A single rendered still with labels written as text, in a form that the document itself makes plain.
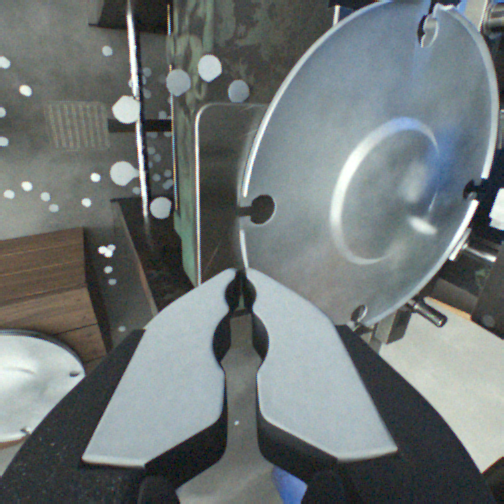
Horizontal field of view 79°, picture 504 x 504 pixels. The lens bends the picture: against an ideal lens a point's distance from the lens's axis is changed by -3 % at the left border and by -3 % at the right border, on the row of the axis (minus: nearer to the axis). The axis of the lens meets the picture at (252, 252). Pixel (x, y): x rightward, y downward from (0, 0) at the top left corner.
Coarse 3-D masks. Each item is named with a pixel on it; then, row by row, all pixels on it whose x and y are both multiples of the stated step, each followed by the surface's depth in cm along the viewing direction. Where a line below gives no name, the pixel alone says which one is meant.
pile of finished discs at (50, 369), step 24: (0, 336) 57; (24, 336) 59; (48, 336) 63; (0, 360) 59; (24, 360) 61; (48, 360) 64; (72, 360) 66; (0, 384) 60; (24, 384) 63; (48, 384) 66; (72, 384) 69; (0, 408) 62; (24, 408) 65; (48, 408) 68; (0, 432) 65; (24, 432) 68
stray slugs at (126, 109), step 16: (464, 0) 31; (432, 32) 31; (208, 64) 29; (176, 80) 28; (208, 80) 29; (240, 80) 31; (240, 96) 31; (128, 112) 28; (112, 176) 29; (128, 176) 30; (160, 208) 33
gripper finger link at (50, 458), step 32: (128, 352) 8; (96, 384) 7; (64, 416) 7; (96, 416) 7; (32, 448) 6; (64, 448) 6; (0, 480) 5; (32, 480) 6; (64, 480) 6; (96, 480) 6; (128, 480) 6
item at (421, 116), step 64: (384, 0) 19; (320, 64) 20; (384, 64) 22; (448, 64) 24; (320, 128) 21; (384, 128) 24; (448, 128) 27; (256, 192) 21; (320, 192) 24; (384, 192) 26; (448, 192) 31; (256, 256) 24; (320, 256) 27; (384, 256) 30; (448, 256) 36
